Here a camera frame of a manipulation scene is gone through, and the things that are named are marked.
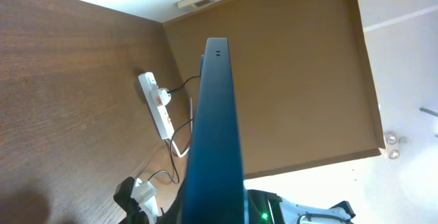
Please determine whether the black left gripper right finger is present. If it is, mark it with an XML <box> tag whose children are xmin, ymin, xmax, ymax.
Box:
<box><xmin>247</xmin><ymin>190</ymin><xmax>270</xmax><ymax>224</ymax></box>

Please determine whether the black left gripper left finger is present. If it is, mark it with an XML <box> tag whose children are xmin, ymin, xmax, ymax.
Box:
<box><xmin>157</xmin><ymin>182</ymin><xmax>185</xmax><ymax>224</ymax></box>

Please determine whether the black charger cable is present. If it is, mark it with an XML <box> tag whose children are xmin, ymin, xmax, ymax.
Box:
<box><xmin>146</xmin><ymin>75</ymin><xmax>201</xmax><ymax>186</ymax></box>

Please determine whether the blue Galaxy smartphone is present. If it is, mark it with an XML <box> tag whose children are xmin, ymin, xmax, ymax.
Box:
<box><xmin>181</xmin><ymin>38</ymin><xmax>248</xmax><ymax>223</ymax></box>

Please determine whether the white charger plug adapter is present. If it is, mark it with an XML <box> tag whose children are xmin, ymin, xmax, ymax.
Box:
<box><xmin>151</xmin><ymin>88</ymin><xmax>171</xmax><ymax>107</ymax></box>

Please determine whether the white power strip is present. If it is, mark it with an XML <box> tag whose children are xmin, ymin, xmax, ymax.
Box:
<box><xmin>138</xmin><ymin>72</ymin><xmax>175</xmax><ymax>140</ymax></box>

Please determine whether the white ceiling air vent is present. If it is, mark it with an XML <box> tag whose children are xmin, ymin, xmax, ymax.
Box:
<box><xmin>177</xmin><ymin>0</ymin><xmax>214</xmax><ymax>10</ymax></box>

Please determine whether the white power strip cord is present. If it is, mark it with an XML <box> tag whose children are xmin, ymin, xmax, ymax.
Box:
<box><xmin>170</xmin><ymin>97</ymin><xmax>194</xmax><ymax>159</ymax></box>

